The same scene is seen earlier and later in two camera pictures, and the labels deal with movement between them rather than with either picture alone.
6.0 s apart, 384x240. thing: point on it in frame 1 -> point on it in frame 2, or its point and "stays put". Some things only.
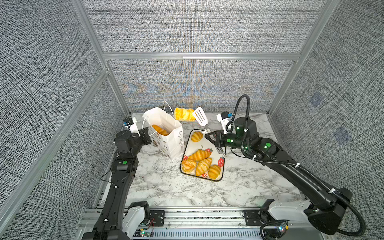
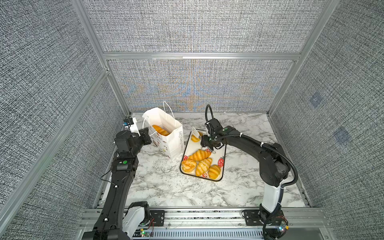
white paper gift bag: x=165 y=131 stays put
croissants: x=160 y=131 stays put
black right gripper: x=220 y=141 -> x=203 y=142
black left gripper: x=144 y=136 stays put
